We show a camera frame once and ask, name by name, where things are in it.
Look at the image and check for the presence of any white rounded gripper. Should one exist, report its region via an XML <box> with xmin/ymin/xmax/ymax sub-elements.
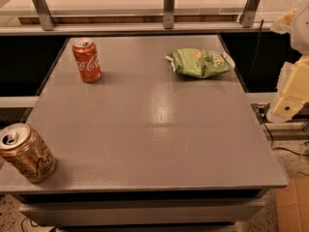
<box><xmin>269</xmin><ymin>0</ymin><xmax>309</xmax><ymax>123</ymax></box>

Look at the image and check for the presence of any red Coca-Cola can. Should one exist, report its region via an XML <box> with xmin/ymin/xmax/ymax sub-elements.
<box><xmin>72</xmin><ymin>38</ymin><xmax>101</xmax><ymax>83</ymax></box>

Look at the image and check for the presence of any orange-gold soda can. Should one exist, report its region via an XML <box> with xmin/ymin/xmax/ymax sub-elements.
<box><xmin>0</xmin><ymin>123</ymin><xmax>56</xmax><ymax>183</ymax></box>

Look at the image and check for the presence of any green chip bag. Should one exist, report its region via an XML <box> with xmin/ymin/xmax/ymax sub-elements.
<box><xmin>165</xmin><ymin>48</ymin><xmax>234</xmax><ymax>79</ymax></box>

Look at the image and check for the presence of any cardboard box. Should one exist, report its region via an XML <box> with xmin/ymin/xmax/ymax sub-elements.
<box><xmin>275</xmin><ymin>178</ymin><xmax>309</xmax><ymax>232</ymax></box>

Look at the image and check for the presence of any black cable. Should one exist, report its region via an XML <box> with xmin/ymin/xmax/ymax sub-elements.
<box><xmin>247</xmin><ymin>18</ymin><xmax>309</xmax><ymax>157</ymax></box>

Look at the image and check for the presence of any right metal bracket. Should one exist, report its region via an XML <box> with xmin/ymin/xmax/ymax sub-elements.
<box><xmin>239</xmin><ymin>0</ymin><xmax>261</xmax><ymax>28</ymax></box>

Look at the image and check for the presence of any metal bracket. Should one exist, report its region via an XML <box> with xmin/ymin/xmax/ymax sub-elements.
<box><xmin>163</xmin><ymin>0</ymin><xmax>175</xmax><ymax>29</ymax></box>
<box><xmin>32</xmin><ymin>0</ymin><xmax>55</xmax><ymax>31</ymax></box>
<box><xmin>239</xmin><ymin>0</ymin><xmax>261</xmax><ymax>28</ymax></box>

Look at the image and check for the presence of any middle metal bracket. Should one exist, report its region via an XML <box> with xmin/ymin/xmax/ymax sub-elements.
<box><xmin>163</xmin><ymin>0</ymin><xmax>175</xmax><ymax>29</ymax></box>

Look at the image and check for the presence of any left metal bracket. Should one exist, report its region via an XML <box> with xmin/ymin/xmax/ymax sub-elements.
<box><xmin>32</xmin><ymin>0</ymin><xmax>55</xmax><ymax>31</ymax></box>

